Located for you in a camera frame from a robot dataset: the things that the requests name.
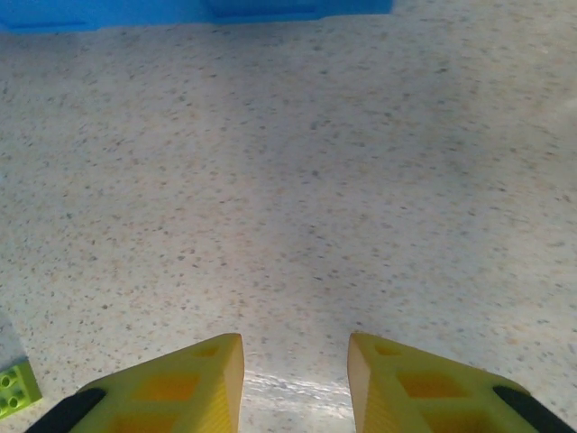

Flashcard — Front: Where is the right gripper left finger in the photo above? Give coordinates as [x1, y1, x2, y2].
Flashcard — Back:
[26, 333, 245, 433]

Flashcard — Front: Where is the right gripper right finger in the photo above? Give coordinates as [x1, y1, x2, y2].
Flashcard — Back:
[347, 332, 577, 433]

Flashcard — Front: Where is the green lego brick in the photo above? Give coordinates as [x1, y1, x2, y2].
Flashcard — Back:
[0, 362, 43, 419]

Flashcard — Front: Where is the blue plastic bin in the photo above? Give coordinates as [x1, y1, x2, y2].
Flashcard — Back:
[205, 0, 393, 26]
[0, 0, 208, 35]

